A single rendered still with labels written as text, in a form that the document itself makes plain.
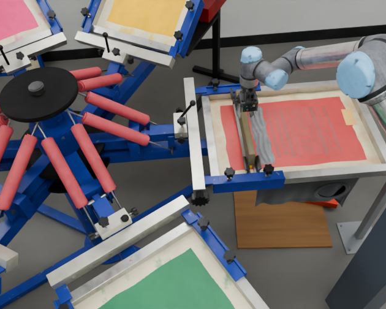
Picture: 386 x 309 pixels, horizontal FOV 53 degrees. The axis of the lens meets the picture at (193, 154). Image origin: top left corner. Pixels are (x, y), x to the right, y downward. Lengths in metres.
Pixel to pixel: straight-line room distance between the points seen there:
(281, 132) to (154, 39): 0.82
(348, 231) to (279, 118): 1.11
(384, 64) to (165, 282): 1.01
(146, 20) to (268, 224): 1.48
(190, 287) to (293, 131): 0.88
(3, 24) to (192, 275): 1.65
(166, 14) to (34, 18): 0.74
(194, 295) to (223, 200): 1.38
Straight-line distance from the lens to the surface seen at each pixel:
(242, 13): 3.82
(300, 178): 1.70
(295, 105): 2.03
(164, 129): 1.77
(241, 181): 1.62
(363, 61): 1.16
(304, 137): 1.89
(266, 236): 2.62
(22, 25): 2.40
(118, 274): 1.50
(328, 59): 1.41
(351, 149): 1.89
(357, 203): 2.91
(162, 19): 2.16
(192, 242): 1.54
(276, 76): 1.44
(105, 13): 2.32
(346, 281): 2.18
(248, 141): 1.69
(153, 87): 3.57
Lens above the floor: 2.34
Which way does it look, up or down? 51 degrees down
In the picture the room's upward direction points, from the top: 4 degrees counter-clockwise
